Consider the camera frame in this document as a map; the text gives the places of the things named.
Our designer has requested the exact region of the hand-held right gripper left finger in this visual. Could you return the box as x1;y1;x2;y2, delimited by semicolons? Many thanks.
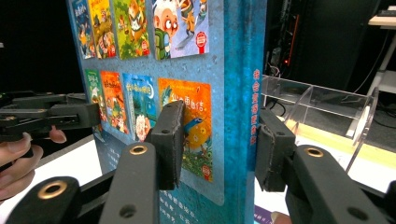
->
99;101;185;224

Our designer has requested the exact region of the purple paperback book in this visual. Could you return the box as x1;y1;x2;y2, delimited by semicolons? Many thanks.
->
253;212;275;224

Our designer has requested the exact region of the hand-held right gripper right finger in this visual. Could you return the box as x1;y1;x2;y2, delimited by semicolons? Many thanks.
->
255;106;390;224

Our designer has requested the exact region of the white metal stand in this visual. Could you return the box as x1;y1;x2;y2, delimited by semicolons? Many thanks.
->
367;13;396;95

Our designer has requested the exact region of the clear acrylic book rack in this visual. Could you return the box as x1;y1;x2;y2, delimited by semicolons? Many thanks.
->
261;74;380;174

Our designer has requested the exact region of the dark computer tower with cables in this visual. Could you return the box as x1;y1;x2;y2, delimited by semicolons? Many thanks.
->
266;0;302;78

